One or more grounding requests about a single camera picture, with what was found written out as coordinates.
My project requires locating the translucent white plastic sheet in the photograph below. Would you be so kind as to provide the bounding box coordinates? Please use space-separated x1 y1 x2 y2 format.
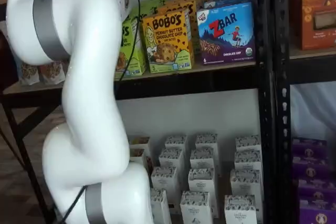
290 83 336 141

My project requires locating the white patterned boxes group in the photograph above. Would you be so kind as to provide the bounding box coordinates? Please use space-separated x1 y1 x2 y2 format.
125 129 266 224

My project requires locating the red label granola bag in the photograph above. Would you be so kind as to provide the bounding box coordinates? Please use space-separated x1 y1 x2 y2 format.
39 61 66 83

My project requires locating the green Bobo's apple pie box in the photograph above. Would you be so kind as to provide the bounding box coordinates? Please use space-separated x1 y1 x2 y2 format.
130 5 158 25
115 16 147 77
139 0 170 16

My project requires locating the black metal shelving rack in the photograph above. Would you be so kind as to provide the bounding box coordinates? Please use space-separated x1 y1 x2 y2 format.
274 0 336 224
0 0 276 224

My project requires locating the wooden shelf board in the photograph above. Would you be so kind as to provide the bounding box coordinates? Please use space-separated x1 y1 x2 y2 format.
289 46 336 60
2 60 257 96

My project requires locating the white patterned pantry box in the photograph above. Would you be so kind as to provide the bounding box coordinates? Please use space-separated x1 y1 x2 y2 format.
180 190 211 224
164 134 187 154
233 150 263 175
190 148 215 172
195 133 218 154
187 167 218 218
159 147 184 172
224 194 257 224
235 134 261 156
151 166 178 196
229 168 264 202
149 188 173 224

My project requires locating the orange label granola bag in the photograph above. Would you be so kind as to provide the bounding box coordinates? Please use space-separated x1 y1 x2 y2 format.
19 61 41 86

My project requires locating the yellow white granola box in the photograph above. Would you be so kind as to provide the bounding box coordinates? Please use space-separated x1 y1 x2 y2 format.
128 135 152 154
129 147 154 180

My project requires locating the purple snack box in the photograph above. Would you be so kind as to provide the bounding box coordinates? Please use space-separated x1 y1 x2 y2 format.
298 178 336 204
292 154 329 182
299 199 336 224
292 137 328 158

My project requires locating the orange brown snack box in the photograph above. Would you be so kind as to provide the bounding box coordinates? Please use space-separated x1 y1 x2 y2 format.
296 0 336 51

